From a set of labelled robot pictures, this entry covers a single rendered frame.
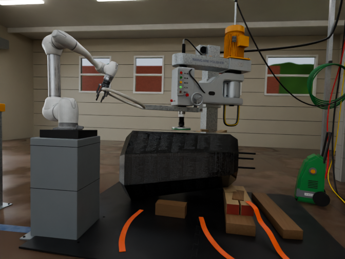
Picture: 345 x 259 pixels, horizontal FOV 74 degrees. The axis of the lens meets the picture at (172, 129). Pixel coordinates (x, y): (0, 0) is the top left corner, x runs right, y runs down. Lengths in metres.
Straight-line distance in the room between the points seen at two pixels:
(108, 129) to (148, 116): 1.70
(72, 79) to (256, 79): 7.14
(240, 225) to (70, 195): 1.40
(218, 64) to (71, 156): 1.84
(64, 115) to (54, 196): 0.65
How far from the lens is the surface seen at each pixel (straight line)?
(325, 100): 4.49
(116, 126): 9.36
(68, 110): 2.08
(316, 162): 3.22
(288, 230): 2.27
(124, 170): 2.52
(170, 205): 2.36
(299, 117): 9.38
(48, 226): 2.20
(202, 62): 2.70
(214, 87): 2.74
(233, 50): 2.95
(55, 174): 2.03
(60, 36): 2.24
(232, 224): 2.16
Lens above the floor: 0.99
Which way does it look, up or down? 3 degrees down
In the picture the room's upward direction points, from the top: 2 degrees clockwise
